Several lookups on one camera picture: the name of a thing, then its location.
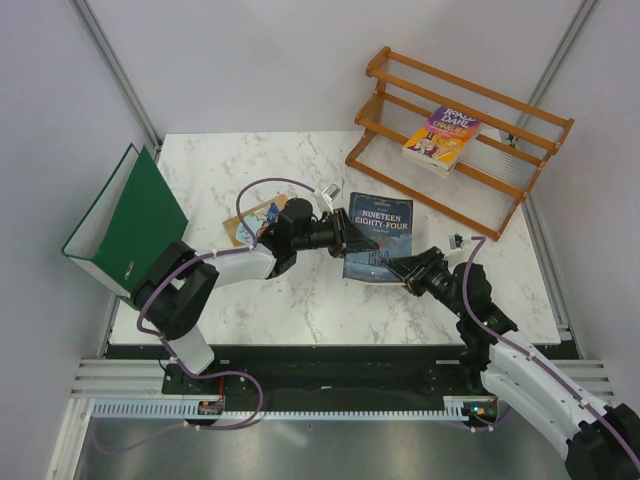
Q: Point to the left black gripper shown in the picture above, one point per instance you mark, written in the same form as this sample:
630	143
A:
348	237

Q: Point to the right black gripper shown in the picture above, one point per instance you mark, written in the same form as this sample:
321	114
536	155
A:
413	269

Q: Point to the dark blue Nineteen Eighty-Four book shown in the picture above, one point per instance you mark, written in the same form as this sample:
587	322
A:
386	221

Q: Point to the tan illustrated book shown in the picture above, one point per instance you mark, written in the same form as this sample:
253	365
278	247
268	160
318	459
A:
256	221

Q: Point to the purple orange Roald Dahl book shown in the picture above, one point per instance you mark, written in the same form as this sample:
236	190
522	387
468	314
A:
444	135

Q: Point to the green lever arch file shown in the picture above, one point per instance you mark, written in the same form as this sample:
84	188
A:
134	218

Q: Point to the red Treehouse book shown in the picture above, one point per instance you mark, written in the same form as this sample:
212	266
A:
430	164

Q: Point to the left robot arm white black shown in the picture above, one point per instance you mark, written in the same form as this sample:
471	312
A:
174	292

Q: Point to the orange wooden shelf rack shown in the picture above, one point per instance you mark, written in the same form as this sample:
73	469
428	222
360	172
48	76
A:
497	171

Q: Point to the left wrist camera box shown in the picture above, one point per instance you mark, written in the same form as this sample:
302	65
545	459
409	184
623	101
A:
325	197

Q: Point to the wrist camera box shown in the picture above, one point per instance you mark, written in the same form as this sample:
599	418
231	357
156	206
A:
325	197
457	242

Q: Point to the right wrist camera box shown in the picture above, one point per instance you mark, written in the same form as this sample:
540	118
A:
457	242

